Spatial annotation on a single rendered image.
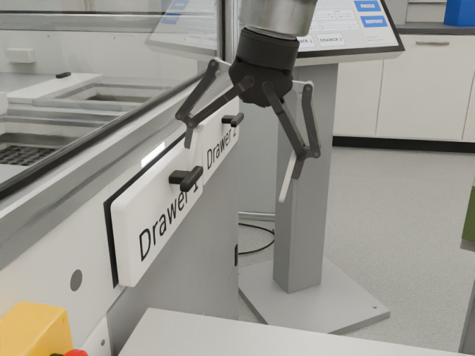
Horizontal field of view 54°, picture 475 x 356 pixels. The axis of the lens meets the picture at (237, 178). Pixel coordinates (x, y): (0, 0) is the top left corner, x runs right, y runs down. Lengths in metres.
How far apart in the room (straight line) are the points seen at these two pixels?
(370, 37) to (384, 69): 1.97
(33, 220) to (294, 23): 0.35
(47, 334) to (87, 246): 0.14
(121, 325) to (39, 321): 0.24
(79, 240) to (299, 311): 1.39
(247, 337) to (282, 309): 1.23
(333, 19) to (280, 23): 1.01
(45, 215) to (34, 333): 0.10
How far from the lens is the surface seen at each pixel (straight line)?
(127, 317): 0.64
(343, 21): 1.58
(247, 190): 2.45
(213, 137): 0.88
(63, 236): 0.47
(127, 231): 0.54
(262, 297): 1.87
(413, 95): 3.63
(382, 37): 1.63
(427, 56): 3.60
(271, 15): 0.56
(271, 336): 0.59
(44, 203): 0.43
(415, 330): 1.88
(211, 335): 0.59
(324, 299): 1.88
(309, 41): 1.46
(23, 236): 0.42
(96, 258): 0.53
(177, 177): 0.63
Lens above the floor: 1.15
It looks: 22 degrees down
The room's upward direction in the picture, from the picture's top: straight up
